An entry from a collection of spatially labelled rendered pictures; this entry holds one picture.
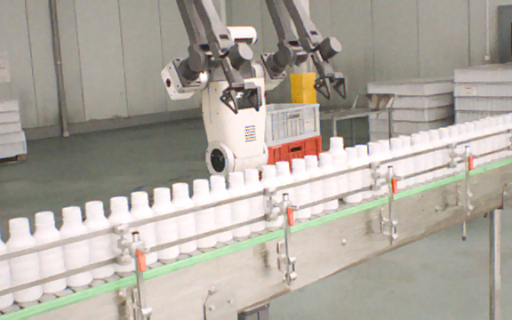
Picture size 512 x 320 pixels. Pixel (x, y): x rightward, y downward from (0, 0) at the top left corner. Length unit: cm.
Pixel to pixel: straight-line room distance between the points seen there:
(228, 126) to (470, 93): 614
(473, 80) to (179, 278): 712
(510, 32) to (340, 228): 1081
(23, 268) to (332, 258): 92
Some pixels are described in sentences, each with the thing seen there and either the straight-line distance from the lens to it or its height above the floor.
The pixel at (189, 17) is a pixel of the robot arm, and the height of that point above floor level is 161.
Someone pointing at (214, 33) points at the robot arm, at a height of 154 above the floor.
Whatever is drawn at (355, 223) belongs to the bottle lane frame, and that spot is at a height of 95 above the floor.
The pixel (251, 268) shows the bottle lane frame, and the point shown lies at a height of 93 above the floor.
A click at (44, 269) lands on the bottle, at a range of 144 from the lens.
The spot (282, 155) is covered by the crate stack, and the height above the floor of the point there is 81.
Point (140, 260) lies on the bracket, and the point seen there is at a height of 105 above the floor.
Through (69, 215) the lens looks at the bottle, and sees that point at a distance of 144.
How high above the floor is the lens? 146
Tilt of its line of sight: 9 degrees down
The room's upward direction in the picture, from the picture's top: 3 degrees counter-clockwise
